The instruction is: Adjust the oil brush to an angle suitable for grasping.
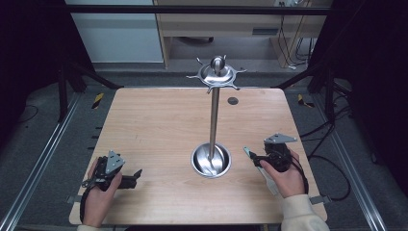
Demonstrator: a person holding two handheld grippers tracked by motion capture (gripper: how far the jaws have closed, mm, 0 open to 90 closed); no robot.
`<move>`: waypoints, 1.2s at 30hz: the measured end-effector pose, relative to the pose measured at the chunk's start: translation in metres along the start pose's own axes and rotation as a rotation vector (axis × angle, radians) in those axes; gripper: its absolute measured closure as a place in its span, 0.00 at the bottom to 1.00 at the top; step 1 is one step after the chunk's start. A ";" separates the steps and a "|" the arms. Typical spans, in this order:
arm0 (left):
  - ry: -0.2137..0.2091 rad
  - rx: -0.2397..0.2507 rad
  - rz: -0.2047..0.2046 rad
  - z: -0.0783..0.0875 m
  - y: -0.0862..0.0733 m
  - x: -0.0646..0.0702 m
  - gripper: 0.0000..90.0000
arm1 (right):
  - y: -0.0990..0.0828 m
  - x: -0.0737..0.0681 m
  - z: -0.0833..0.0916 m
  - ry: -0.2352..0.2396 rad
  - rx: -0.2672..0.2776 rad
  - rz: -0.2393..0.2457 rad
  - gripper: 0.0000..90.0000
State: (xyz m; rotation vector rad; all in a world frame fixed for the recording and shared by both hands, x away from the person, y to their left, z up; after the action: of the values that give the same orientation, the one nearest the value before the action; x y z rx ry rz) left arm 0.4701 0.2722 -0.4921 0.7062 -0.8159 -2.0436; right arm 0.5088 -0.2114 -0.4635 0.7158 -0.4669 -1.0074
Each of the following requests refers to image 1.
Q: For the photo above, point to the black metal frame stand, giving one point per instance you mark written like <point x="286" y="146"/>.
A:
<point x="69" y="77"/>
<point x="320" y="80"/>

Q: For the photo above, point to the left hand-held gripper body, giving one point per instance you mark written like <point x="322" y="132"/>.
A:
<point x="110" y="165"/>

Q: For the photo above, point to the stainless steel utensil rack stand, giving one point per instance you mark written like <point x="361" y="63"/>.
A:
<point x="213" y="128"/>

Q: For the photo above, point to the aluminium floor rail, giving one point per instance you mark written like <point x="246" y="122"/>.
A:
<point x="356" y="173"/>
<point x="35" y="166"/>

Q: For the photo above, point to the grey metal utensil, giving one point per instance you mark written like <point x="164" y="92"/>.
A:
<point x="267" y="181"/>

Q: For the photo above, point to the person's right hand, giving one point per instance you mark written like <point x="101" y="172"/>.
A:
<point x="288" y="181"/>

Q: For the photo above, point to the light wooden desk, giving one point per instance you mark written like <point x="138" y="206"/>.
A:
<point x="221" y="27"/>

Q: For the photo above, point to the grey table bracket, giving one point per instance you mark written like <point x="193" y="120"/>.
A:
<point x="319" y="200"/>
<point x="73" y="199"/>

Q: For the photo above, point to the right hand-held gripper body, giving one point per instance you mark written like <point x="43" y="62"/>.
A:
<point x="278" y="154"/>

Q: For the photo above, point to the white cabinet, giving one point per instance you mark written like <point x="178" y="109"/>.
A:
<point x="118" y="35"/>

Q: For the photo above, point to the yellow black tape strip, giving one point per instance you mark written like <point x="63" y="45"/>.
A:
<point x="304" y="101"/>

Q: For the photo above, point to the dark round table grommet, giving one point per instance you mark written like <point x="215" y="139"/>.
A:
<point x="233" y="101"/>

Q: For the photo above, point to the black horizontal frame bar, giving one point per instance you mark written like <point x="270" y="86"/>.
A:
<point x="198" y="9"/>

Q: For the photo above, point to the person's left hand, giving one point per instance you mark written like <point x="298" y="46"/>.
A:
<point x="97" y="202"/>

